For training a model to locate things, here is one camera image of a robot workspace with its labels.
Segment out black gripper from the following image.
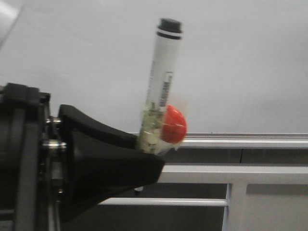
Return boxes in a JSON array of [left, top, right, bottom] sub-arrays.
[[0, 83, 137, 231]]

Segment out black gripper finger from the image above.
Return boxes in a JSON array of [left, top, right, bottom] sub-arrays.
[[60, 129, 165, 222]]

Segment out red round magnet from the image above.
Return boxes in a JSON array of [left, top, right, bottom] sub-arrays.
[[161, 105, 187, 144]]

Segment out white black whiteboard marker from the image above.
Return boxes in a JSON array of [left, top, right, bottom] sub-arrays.
[[134, 18, 184, 195]]

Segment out white horizontal rod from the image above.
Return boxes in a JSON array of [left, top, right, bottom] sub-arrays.
[[100, 198, 228, 207]]

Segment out white metal stand frame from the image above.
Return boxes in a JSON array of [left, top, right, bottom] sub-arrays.
[[158, 165, 308, 231]]

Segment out whiteboard with aluminium frame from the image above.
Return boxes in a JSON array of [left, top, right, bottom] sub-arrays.
[[0, 0, 308, 148]]

